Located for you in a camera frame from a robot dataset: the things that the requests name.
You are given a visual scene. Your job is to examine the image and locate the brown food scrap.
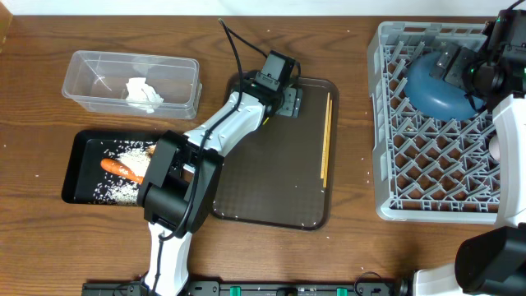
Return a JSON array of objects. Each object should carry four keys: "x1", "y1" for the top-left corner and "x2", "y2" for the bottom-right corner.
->
[{"x1": 145, "y1": 145, "x2": 156, "y2": 158}]

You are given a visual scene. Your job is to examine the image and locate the orange carrot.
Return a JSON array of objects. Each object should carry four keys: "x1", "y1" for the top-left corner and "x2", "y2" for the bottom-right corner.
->
[{"x1": 100, "y1": 159, "x2": 144, "y2": 184}]

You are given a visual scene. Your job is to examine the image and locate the dark brown serving tray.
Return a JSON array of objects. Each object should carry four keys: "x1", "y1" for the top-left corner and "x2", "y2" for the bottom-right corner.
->
[{"x1": 211, "y1": 77, "x2": 339, "y2": 231}]

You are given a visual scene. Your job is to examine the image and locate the grey plastic dishwasher rack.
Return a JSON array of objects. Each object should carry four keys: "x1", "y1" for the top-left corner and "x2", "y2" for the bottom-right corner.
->
[{"x1": 367, "y1": 21, "x2": 497, "y2": 224}]

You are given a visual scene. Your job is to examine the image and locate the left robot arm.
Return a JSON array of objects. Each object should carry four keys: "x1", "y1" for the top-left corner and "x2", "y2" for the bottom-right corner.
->
[{"x1": 137, "y1": 77, "x2": 302, "y2": 295}]

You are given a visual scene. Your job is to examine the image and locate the black waste tray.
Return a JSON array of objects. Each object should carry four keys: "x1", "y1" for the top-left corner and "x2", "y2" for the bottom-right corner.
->
[{"x1": 62, "y1": 130, "x2": 159, "y2": 205}]

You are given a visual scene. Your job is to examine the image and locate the pile of white rice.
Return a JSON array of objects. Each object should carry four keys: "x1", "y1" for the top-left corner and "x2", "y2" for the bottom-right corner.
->
[{"x1": 93, "y1": 140, "x2": 155, "y2": 206}]

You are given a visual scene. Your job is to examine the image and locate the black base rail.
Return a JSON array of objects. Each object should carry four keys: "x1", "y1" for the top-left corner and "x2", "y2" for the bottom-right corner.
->
[{"x1": 81, "y1": 281, "x2": 413, "y2": 296}]

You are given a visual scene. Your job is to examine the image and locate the large dark blue bowl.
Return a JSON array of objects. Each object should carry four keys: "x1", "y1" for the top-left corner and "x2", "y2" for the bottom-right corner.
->
[{"x1": 404, "y1": 52, "x2": 478, "y2": 121}]

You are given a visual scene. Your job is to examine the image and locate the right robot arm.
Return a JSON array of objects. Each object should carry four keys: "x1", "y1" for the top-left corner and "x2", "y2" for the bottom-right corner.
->
[{"x1": 407, "y1": 43, "x2": 525, "y2": 295}]

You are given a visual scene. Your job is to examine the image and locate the clear plastic bin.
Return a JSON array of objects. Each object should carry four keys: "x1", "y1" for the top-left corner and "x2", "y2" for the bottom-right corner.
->
[{"x1": 62, "y1": 50, "x2": 202, "y2": 119}]

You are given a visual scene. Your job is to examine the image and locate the white paper napkin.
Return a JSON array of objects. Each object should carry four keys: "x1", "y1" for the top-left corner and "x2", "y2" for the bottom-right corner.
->
[{"x1": 125, "y1": 77, "x2": 164, "y2": 113}]

